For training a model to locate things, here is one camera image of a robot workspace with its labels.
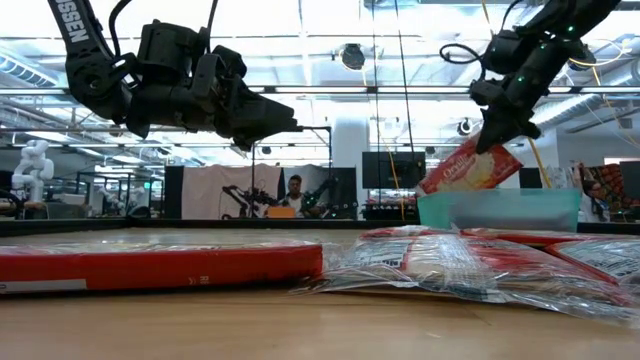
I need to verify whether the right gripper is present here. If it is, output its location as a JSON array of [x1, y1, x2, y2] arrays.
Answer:
[[469, 49, 564, 154]]

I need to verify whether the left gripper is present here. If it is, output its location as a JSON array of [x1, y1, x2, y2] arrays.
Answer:
[[124, 44, 303, 151]]

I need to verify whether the red Orville popcorn bag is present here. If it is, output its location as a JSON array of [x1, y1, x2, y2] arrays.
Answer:
[[415, 133, 525, 197], [544, 238, 640, 289], [457, 228, 640, 249], [291, 232, 640, 329], [0, 239, 325, 296], [359, 224, 459, 240]]

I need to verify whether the small black monitor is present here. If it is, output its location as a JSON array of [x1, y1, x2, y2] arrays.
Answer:
[[518, 167, 544, 190]]

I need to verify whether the narrow grey curtain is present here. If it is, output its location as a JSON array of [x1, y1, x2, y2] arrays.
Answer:
[[283, 164, 326, 211]]

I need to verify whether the wide white curtain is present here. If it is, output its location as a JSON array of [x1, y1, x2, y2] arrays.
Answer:
[[181, 163, 282, 220]]

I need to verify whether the teal plastic basket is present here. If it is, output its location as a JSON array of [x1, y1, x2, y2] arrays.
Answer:
[[417, 188, 584, 233]]

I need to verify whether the person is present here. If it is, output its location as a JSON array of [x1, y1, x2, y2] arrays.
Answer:
[[577, 162, 611, 222], [278, 174, 314, 219]]

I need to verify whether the orange box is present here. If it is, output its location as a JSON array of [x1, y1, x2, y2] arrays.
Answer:
[[264, 206, 297, 220]]

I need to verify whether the black upright panel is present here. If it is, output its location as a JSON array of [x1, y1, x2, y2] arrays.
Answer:
[[163, 165, 185, 220]]

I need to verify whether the colourful patterned fabric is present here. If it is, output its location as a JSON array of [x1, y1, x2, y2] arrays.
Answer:
[[587, 163, 624, 211]]

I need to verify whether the large black monitor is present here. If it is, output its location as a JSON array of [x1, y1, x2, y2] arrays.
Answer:
[[362, 151, 427, 191]]

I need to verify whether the dark monitor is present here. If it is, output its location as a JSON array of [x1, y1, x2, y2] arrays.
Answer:
[[619, 160, 640, 201]]

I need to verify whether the dark cluttered shelf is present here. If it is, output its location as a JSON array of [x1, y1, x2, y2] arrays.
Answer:
[[362, 189, 420, 221]]

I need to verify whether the white humanoid robot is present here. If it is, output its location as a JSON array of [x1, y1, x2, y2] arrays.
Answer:
[[10, 139, 55, 204]]

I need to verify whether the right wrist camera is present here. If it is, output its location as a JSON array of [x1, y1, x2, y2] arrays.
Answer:
[[481, 28, 527, 75]]

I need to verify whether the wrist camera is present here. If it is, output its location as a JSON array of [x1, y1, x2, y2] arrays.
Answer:
[[481, 28, 527, 75], [137, 19, 212, 84]]

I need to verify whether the black camera cable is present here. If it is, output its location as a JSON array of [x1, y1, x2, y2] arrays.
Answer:
[[439, 43, 484, 65]]

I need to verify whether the ceiling cable reel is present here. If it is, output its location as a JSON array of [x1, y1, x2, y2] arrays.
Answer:
[[573, 44, 597, 70], [342, 43, 366, 71]]

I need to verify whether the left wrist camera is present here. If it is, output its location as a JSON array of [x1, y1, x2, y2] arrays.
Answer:
[[137, 19, 212, 84]]

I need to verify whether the black metal table frame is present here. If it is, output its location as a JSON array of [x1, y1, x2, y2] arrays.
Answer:
[[0, 218, 640, 238]]

